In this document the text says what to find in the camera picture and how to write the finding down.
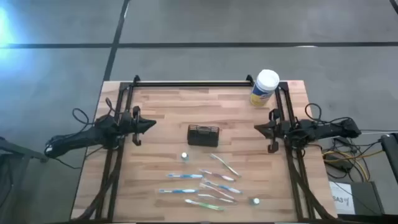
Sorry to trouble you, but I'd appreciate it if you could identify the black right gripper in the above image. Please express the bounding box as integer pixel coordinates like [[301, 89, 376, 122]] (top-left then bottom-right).
[[254, 108, 293, 154]]

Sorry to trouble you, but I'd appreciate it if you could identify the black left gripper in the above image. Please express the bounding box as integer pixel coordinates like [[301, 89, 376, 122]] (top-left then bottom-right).
[[119, 105, 157, 147]]

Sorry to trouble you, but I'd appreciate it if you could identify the green white toothbrush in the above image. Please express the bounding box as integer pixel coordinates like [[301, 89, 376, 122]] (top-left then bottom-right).
[[184, 198, 225, 212], [210, 153, 241, 178]]

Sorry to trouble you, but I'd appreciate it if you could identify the blue white toothbrush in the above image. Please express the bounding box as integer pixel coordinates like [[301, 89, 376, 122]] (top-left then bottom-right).
[[165, 172, 205, 180], [203, 179, 243, 195], [158, 187, 200, 195]]

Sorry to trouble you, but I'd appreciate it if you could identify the orange white toothbrush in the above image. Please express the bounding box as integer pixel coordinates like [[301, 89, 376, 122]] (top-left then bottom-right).
[[199, 182, 236, 201]]

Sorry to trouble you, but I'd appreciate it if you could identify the yellow blue wipes canister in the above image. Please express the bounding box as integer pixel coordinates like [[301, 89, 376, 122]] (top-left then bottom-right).
[[249, 68, 280, 107]]

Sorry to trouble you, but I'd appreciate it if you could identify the black power adapter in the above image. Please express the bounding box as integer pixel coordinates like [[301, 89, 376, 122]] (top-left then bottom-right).
[[325, 154, 354, 172]]

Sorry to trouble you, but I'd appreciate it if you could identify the grey box white label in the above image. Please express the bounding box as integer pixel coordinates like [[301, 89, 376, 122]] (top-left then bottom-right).
[[328, 181, 385, 216]]

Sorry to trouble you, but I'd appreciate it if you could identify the black stand leg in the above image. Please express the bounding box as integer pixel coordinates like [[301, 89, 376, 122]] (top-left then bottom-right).
[[380, 133, 398, 184]]

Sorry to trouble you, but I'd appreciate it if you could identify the grey stand leg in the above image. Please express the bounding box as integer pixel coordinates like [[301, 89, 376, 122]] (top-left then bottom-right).
[[0, 136, 49, 164]]

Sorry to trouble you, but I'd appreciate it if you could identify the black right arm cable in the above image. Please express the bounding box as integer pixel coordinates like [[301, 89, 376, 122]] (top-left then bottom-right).
[[303, 102, 323, 123]]

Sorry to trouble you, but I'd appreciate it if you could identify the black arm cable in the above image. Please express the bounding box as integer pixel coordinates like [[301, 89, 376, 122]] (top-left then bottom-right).
[[303, 102, 323, 123], [72, 97, 116, 131]]

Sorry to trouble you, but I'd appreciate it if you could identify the black wire caddy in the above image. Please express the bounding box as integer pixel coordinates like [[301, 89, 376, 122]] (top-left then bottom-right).
[[187, 124, 220, 148]]

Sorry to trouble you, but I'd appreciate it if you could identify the black aluminium table frame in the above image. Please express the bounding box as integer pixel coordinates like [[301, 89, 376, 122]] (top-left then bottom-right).
[[74, 74, 338, 223]]

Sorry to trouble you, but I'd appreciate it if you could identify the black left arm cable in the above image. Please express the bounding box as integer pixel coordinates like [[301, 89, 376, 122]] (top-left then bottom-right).
[[72, 97, 116, 131]]

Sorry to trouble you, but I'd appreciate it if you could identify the yellow floor cable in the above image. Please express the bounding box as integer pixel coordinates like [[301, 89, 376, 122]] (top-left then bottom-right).
[[322, 149, 385, 183]]

